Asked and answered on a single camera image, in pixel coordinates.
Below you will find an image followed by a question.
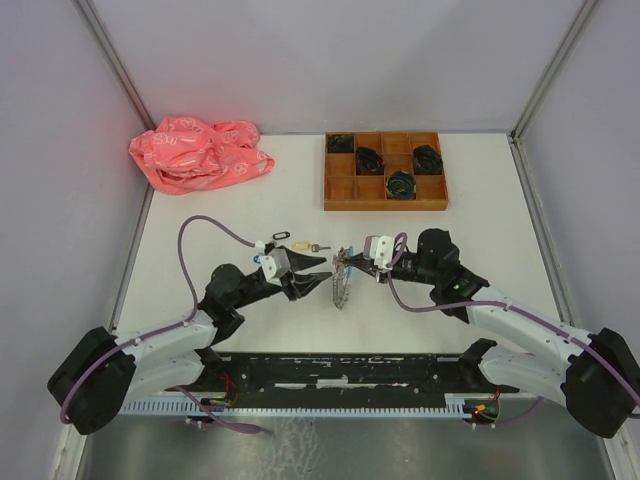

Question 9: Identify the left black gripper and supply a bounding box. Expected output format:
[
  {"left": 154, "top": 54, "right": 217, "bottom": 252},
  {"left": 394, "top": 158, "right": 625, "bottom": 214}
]
[{"left": 232, "top": 244, "right": 333, "bottom": 309}]

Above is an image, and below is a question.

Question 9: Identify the metal key organiser disc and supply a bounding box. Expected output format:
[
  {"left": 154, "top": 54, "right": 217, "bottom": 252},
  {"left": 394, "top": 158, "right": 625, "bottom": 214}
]
[{"left": 332, "top": 246, "right": 354, "bottom": 310}]

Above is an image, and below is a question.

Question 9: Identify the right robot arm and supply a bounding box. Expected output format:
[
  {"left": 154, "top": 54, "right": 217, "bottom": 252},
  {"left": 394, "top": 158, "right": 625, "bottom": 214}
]
[{"left": 338, "top": 229, "right": 639, "bottom": 438}]

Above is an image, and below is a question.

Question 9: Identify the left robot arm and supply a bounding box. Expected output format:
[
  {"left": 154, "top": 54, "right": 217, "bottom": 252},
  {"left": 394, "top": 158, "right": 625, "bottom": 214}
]
[{"left": 47, "top": 247, "right": 332, "bottom": 435}]

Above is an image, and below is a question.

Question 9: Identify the yellow tag key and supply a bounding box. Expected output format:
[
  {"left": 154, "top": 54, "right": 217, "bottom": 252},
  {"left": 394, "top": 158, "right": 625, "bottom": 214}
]
[{"left": 292, "top": 241, "right": 330, "bottom": 253}]

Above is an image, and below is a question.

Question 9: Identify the wooden compartment tray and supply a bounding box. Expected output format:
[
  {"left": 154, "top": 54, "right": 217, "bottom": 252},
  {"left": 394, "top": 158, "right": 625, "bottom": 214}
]
[{"left": 324, "top": 131, "right": 449, "bottom": 211}]

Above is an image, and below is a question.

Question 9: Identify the blue yellow rolled band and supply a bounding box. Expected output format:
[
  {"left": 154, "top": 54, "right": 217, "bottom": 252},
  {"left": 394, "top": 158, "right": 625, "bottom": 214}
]
[{"left": 385, "top": 170, "right": 417, "bottom": 200}]

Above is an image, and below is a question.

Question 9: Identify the black rolled band centre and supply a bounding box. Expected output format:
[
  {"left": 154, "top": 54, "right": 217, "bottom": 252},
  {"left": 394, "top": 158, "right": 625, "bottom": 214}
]
[{"left": 355, "top": 146, "right": 385, "bottom": 176}]

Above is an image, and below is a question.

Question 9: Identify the black rolled band right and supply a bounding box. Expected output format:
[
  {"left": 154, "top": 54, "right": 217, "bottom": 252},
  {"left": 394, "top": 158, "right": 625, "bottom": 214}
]
[{"left": 412, "top": 145, "right": 443, "bottom": 175}]

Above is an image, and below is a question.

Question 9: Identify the black rolled band top-left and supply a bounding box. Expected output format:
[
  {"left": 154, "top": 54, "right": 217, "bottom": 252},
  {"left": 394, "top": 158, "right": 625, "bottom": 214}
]
[{"left": 327, "top": 133, "right": 354, "bottom": 154}]

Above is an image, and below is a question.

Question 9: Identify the pink plastic bag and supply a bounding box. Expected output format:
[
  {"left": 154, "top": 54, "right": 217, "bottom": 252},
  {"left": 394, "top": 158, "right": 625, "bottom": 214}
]
[{"left": 129, "top": 116, "right": 275, "bottom": 195}]

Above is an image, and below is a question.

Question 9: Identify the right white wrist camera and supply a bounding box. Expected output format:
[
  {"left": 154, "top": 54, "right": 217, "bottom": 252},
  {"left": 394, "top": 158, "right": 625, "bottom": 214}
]
[{"left": 363, "top": 235, "right": 396, "bottom": 272}]

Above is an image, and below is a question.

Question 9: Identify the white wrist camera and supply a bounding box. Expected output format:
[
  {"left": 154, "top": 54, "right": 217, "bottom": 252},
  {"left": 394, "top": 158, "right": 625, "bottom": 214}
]
[
  {"left": 254, "top": 241, "right": 291, "bottom": 286},
  {"left": 363, "top": 235, "right": 396, "bottom": 272}
]

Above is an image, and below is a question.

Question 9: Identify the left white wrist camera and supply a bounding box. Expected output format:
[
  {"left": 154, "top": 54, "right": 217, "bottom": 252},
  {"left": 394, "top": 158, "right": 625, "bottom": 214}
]
[{"left": 254, "top": 241, "right": 291, "bottom": 286}]

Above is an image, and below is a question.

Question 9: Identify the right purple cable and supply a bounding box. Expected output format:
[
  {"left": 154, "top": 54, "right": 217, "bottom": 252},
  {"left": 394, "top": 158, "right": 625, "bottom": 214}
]
[{"left": 387, "top": 232, "right": 640, "bottom": 429}]

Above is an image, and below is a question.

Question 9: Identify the purple cable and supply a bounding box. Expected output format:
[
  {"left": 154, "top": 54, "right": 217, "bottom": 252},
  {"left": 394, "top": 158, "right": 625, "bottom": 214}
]
[
  {"left": 59, "top": 214, "right": 266, "bottom": 426},
  {"left": 387, "top": 232, "right": 640, "bottom": 429}
]

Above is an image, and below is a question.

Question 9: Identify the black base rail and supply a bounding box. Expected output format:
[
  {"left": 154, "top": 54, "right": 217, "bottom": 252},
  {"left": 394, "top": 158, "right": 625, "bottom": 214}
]
[{"left": 187, "top": 352, "right": 496, "bottom": 408}]

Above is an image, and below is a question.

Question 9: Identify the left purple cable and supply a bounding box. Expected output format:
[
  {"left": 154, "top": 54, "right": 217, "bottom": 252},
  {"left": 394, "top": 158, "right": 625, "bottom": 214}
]
[{"left": 59, "top": 214, "right": 266, "bottom": 426}]

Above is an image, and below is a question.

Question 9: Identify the grey cable duct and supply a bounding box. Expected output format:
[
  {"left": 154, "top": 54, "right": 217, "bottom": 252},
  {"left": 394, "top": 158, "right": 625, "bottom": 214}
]
[{"left": 119, "top": 394, "right": 476, "bottom": 417}]

